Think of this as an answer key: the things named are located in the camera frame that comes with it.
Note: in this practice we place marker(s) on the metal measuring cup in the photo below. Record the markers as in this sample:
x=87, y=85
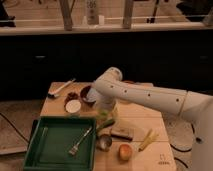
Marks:
x=104, y=142

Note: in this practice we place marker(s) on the metal fork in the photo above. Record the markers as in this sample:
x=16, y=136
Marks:
x=75, y=147

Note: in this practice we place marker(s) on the dark red bowl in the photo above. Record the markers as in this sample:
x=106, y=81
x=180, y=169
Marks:
x=87, y=95

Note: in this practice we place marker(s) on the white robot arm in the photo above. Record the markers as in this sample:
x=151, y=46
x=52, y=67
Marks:
x=196, y=108

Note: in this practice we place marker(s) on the red yellow apple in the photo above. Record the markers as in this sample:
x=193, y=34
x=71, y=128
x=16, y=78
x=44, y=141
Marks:
x=125, y=152

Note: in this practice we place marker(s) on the green pepper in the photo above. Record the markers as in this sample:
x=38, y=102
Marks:
x=105, y=124

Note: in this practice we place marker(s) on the small dark red object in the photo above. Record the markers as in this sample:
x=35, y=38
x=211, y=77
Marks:
x=71, y=96

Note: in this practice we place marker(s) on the clear plastic cup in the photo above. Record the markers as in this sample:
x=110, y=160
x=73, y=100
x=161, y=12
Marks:
x=105, y=112

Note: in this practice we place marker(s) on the green plastic tray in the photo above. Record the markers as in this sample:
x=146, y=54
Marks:
x=53, y=138

